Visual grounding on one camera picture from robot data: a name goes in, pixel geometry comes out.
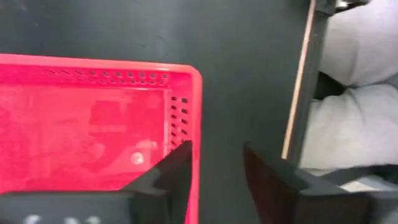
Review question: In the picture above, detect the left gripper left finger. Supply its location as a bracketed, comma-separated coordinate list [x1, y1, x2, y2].
[120, 140, 193, 224]

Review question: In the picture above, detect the large red plastic basket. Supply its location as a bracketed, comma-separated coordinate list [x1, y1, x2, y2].
[0, 53, 203, 224]

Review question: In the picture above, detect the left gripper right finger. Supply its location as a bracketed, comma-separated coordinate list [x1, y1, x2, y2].
[244, 141, 310, 224]

